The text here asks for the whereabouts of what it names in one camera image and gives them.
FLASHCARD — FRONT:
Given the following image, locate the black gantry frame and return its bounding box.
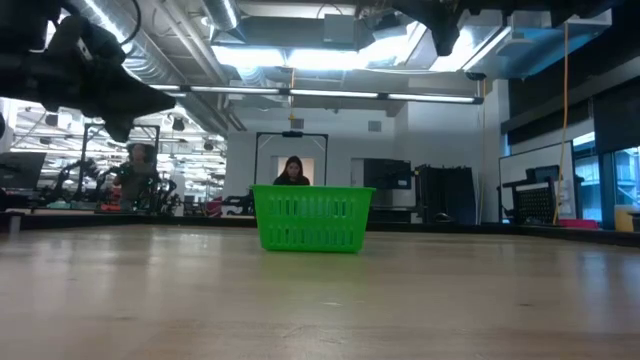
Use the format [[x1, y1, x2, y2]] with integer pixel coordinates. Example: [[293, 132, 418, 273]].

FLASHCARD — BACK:
[[78, 122, 162, 201], [253, 130, 330, 187]]

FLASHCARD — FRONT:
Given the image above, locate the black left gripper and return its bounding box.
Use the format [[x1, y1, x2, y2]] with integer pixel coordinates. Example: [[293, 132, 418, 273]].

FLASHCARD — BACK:
[[0, 14, 177, 144]]

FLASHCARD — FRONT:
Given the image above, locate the black computer monitor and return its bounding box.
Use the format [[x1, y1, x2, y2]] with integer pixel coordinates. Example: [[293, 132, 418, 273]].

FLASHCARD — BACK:
[[0, 151, 48, 191]]

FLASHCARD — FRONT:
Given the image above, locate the black wall screen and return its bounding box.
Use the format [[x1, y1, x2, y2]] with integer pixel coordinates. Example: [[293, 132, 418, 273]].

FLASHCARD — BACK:
[[362, 158, 413, 191]]

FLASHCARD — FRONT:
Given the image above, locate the red box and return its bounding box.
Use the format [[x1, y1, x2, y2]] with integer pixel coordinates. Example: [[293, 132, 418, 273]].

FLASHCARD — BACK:
[[557, 218, 600, 231]]

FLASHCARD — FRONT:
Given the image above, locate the red chair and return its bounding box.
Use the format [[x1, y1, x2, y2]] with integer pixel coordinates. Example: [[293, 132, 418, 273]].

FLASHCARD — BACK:
[[203, 195, 224, 218]]

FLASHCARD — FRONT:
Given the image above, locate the black pegboard panel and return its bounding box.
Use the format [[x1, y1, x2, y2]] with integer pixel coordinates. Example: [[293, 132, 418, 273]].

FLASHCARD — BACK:
[[513, 186, 557, 225]]

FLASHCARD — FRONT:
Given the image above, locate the person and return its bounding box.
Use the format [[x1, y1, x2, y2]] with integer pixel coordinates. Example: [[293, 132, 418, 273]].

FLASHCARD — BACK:
[[112, 142, 161, 211], [272, 155, 312, 187]]

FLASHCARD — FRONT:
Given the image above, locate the yellow hanging cable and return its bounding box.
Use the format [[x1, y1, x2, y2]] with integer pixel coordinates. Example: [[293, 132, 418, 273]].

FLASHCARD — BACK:
[[551, 22, 570, 225]]

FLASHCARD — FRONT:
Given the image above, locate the yellow canister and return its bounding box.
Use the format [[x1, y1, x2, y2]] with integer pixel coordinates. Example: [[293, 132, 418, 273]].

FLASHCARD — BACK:
[[613, 204, 636, 233]]

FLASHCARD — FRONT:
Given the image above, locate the long ceiling light bar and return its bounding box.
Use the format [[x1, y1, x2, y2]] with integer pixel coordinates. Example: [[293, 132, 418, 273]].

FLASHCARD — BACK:
[[149, 82, 485, 105]]

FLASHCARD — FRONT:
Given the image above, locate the green plastic basket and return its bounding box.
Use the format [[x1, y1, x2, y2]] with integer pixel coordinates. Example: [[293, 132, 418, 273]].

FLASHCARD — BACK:
[[249, 184, 377, 254]]

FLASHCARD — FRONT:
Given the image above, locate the small black desk monitor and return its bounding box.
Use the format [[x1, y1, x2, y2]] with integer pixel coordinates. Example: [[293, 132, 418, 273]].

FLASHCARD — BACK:
[[524, 165, 561, 184]]

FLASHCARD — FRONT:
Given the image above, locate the whiteboard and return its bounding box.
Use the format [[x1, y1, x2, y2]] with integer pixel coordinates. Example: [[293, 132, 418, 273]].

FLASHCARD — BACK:
[[498, 140, 576, 222]]

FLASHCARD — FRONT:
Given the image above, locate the black table edge rail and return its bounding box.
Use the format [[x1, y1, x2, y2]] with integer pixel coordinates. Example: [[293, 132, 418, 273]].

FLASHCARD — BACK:
[[0, 209, 640, 247]]

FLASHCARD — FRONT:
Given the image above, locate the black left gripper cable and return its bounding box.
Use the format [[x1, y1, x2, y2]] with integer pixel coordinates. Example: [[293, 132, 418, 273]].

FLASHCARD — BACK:
[[118, 0, 143, 48]]

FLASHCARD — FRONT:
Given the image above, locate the black cabinet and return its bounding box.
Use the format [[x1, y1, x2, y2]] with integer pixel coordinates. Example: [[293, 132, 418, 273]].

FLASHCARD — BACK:
[[413, 164, 477, 226]]

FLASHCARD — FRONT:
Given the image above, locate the black desk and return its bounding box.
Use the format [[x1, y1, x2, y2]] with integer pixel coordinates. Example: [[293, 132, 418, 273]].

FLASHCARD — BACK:
[[496, 177, 585, 226]]

